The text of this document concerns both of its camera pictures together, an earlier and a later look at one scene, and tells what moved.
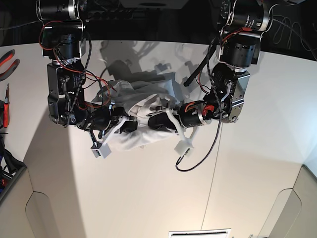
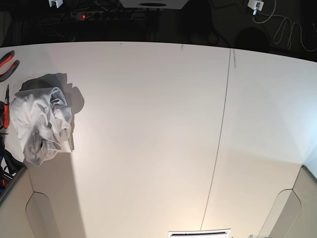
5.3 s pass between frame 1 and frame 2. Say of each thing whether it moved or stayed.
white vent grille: stayed
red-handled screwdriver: stayed
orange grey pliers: stayed
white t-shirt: moved
